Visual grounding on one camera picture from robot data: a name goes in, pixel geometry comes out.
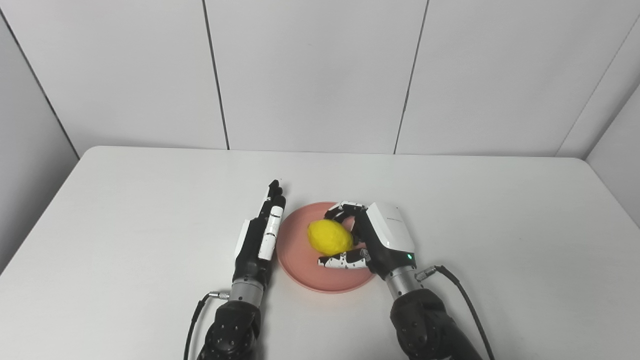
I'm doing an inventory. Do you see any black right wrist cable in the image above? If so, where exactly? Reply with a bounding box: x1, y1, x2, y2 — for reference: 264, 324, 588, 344
415, 265, 496, 360

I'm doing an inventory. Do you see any pink plate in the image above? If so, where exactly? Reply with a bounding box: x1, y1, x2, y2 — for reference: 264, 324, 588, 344
276, 201, 377, 294

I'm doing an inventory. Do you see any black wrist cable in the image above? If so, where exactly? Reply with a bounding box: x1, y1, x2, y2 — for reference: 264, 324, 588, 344
415, 265, 496, 360
183, 291, 231, 360

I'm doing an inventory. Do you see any yellow lemon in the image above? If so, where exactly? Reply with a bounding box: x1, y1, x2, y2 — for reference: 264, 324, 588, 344
307, 219, 355, 257

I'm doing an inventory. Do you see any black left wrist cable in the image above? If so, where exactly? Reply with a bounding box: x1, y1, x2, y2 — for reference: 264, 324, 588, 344
183, 291, 231, 360

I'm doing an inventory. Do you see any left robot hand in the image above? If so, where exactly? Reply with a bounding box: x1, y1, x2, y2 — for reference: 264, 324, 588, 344
233, 179, 287, 287

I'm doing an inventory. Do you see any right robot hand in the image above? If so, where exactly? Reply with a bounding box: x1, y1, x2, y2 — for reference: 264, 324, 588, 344
317, 201, 417, 281

